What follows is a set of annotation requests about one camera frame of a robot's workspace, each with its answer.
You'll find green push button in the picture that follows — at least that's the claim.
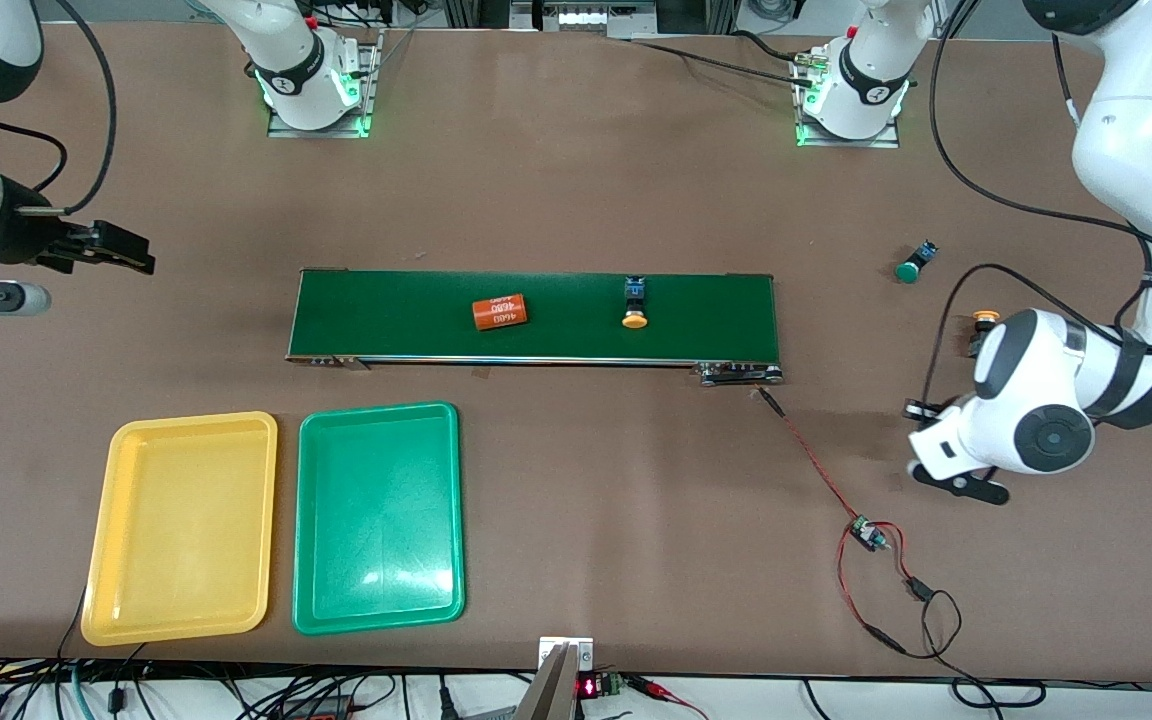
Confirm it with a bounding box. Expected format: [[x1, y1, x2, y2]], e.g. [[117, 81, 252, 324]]
[[894, 240, 941, 285]]

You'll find orange cylinder 4680 print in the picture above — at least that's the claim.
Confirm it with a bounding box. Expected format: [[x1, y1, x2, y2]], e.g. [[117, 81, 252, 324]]
[[471, 293, 529, 332]]

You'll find yellow plastic tray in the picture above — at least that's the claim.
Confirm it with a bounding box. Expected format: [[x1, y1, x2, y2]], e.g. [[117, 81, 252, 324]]
[[81, 411, 279, 647]]

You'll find green plastic tray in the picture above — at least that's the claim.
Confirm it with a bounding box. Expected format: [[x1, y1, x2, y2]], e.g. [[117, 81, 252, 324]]
[[292, 401, 466, 636]]

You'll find green conveyor belt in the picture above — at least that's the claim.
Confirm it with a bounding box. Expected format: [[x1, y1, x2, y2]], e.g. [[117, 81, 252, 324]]
[[286, 268, 785, 387]]

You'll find red clip lead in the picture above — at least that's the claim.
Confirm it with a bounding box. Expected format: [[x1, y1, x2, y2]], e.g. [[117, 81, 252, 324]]
[[626, 675, 709, 720]]

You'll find white labelled device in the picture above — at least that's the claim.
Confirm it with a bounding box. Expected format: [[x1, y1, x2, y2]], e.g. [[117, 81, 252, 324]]
[[508, 0, 659, 39]]

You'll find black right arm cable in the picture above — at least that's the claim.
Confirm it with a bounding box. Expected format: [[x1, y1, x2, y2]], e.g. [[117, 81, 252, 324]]
[[0, 0, 119, 216]]

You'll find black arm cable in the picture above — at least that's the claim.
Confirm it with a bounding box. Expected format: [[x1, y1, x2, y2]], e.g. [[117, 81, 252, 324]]
[[0, 0, 119, 216], [921, 0, 1152, 406]]

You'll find red black motor cable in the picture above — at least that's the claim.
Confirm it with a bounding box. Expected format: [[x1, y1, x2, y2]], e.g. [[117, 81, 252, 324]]
[[758, 388, 862, 526]]

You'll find red wire with black connector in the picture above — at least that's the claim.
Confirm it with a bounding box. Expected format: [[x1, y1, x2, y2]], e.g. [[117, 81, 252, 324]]
[[876, 522, 935, 603], [837, 528, 909, 656]]

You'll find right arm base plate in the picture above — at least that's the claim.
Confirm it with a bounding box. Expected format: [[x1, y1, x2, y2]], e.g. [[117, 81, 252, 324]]
[[268, 28, 384, 139]]

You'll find black power cable loop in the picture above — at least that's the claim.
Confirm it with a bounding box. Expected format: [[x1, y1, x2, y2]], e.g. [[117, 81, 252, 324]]
[[901, 588, 1047, 709]]

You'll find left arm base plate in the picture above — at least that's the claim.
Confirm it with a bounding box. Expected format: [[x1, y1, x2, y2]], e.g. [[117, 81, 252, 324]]
[[794, 45, 902, 149]]

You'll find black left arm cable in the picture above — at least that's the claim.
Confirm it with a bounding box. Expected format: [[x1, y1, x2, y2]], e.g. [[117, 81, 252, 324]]
[[921, 0, 1152, 406]]

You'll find black cable on table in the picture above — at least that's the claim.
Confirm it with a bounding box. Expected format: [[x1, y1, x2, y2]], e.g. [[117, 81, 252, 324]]
[[626, 28, 822, 86]]

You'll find silver metal clamp bracket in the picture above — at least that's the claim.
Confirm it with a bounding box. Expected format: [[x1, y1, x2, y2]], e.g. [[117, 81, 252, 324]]
[[516, 636, 595, 720]]

